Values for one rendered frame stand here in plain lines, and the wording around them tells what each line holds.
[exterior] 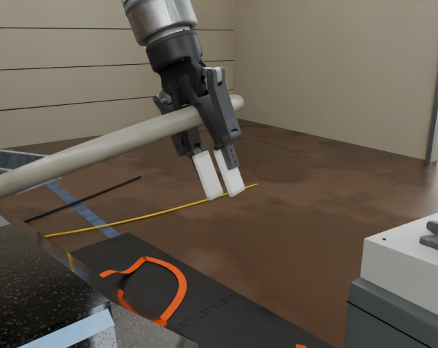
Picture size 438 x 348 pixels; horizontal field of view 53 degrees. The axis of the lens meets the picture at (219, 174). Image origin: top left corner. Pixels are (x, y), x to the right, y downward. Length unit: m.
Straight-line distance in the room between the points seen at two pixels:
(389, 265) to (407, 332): 0.15
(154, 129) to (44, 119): 5.90
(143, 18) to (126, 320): 0.67
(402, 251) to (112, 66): 5.94
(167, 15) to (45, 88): 5.84
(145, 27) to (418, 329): 0.87
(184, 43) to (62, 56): 5.88
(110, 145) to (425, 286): 0.81
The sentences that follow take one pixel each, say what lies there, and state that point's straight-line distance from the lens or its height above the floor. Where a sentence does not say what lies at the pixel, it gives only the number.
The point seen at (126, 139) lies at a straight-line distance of 0.57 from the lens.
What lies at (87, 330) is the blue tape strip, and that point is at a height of 0.82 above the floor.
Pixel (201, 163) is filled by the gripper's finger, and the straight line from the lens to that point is 0.64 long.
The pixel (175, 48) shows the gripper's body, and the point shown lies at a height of 1.38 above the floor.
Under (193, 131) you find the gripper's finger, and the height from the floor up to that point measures 1.26.
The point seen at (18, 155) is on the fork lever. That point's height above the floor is 1.14.
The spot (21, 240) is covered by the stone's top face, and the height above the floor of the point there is 0.85.
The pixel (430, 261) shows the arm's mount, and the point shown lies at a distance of 1.11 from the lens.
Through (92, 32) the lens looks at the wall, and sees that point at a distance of 6.62.
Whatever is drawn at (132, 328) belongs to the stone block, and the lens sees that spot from 1.06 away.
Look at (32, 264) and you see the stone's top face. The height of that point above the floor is 0.85.
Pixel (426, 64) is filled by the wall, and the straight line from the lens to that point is 5.65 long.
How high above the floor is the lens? 1.40
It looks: 17 degrees down
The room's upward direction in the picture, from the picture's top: straight up
